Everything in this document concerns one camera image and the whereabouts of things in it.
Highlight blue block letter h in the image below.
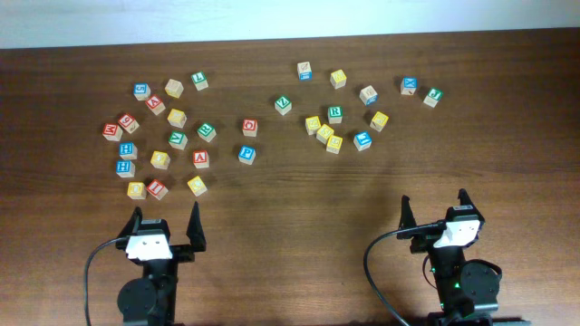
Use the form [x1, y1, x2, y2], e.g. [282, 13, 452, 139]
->
[115, 160, 136, 177]
[119, 142, 138, 160]

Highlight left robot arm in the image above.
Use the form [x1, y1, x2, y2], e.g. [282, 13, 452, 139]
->
[115, 203, 207, 326]

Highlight blue block letter P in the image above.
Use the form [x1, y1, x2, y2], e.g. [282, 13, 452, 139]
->
[238, 145, 256, 165]

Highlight red block letter I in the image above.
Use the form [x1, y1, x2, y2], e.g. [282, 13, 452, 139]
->
[146, 179, 169, 200]

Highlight green block letter J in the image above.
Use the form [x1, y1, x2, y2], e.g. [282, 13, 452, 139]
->
[423, 88, 444, 108]

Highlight blue block digit 5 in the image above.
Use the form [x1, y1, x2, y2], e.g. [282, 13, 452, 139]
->
[133, 83, 151, 101]

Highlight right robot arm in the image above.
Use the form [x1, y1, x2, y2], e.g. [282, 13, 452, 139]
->
[397, 188, 502, 325]

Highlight green block letter r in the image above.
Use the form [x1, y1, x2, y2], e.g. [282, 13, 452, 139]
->
[327, 106, 343, 124]
[197, 122, 217, 142]

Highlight green block letter R left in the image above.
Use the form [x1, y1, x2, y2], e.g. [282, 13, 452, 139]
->
[197, 122, 217, 142]

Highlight green block letter Z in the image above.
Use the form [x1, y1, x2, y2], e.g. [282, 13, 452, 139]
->
[275, 95, 292, 116]

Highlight yellow block upper left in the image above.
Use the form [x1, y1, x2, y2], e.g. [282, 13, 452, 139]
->
[167, 109, 187, 128]

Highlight blue block letter H upper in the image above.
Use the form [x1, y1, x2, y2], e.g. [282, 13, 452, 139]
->
[119, 142, 138, 160]

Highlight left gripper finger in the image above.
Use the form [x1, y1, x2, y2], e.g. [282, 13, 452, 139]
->
[118, 206, 142, 238]
[186, 202, 207, 252]

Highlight green block letter R right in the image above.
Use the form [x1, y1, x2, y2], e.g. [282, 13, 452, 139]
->
[327, 106, 343, 124]

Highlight yellow block cluster lower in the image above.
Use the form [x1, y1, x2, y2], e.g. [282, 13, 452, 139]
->
[326, 135, 343, 154]

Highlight blue block letter E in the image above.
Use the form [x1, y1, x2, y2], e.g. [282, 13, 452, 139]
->
[353, 131, 372, 151]

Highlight yellow block cluster left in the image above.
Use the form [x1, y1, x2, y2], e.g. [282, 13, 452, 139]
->
[304, 116, 321, 135]

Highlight plain wood yellow-side block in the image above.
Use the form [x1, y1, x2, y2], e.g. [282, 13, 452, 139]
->
[165, 79, 184, 99]

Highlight yellow block letter D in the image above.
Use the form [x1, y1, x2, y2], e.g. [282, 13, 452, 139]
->
[127, 182, 147, 200]

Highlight blue block letter H lower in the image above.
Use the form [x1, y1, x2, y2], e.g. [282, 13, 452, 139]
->
[115, 160, 136, 177]

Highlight yellow block top right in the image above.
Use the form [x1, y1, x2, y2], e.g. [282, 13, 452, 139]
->
[330, 69, 347, 89]

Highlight red block letter A lower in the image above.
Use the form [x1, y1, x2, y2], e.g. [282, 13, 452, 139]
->
[193, 150, 210, 168]

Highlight green block letter L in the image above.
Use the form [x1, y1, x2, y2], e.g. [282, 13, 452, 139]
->
[191, 71, 208, 91]

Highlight blue block letter X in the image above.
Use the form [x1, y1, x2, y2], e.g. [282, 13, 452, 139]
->
[400, 76, 418, 96]

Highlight wood block blue D side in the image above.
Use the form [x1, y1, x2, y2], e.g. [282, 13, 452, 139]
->
[359, 85, 378, 106]

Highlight yellow block cluster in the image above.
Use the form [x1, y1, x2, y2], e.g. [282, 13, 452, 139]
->
[326, 135, 343, 154]
[316, 124, 334, 145]
[304, 116, 321, 135]

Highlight red block letter A upper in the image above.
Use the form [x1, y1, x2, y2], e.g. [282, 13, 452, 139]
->
[145, 94, 166, 116]

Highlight red block letter O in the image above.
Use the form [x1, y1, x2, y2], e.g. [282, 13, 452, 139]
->
[242, 119, 258, 137]

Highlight green block letter V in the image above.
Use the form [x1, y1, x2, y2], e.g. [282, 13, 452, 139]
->
[169, 131, 188, 150]

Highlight red block letter a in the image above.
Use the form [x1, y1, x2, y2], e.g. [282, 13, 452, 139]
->
[145, 94, 166, 116]
[193, 150, 210, 168]

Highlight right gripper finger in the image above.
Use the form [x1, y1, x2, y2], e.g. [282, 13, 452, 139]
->
[458, 188, 474, 206]
[399, 195, 417, 230]

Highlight yellow block letter T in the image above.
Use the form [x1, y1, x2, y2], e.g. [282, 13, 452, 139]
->
[150, 150, 170, 170]

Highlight red block letter M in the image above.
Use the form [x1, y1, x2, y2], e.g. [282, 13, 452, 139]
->
[102, 123, 123, 141]

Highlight wood block blue side top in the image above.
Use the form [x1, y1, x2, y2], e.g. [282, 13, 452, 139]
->
[297, 62, 313, 81]

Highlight yellow block letter C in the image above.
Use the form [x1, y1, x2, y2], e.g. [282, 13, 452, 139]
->
[187, 176, 208, 197]

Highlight yellow block cluster middle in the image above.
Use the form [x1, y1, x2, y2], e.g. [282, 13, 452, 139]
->
[316, 124, 334, 145]

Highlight red block digit 6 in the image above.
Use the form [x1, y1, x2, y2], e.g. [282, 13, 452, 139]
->
[118, 113, 140, 134]

